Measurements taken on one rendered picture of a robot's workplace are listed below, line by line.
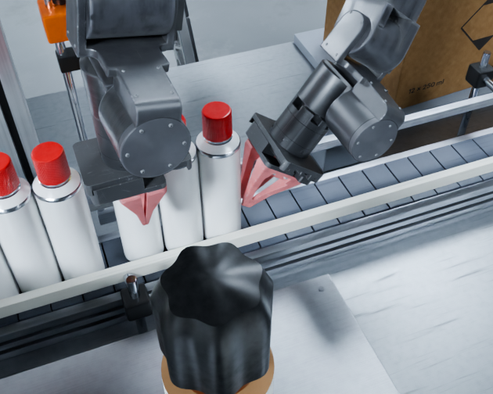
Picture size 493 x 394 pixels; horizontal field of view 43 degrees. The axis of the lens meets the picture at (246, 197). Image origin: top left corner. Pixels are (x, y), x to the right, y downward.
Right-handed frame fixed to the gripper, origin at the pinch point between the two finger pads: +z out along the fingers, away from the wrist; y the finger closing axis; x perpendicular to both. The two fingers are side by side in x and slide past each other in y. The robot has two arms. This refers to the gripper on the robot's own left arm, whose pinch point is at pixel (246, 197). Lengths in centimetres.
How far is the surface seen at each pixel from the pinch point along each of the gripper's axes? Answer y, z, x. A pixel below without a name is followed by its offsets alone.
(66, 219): 2.8, 7.5, -21.7
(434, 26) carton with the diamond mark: -17.1, -28.7, 25.7
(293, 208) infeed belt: -0.6, -0.1, 8.9
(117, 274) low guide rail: 4.3, 12.8, -13.0
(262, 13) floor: -195, 19, 121
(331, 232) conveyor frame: 5.1, -1.6, 11.5
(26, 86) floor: -177, 87, 34
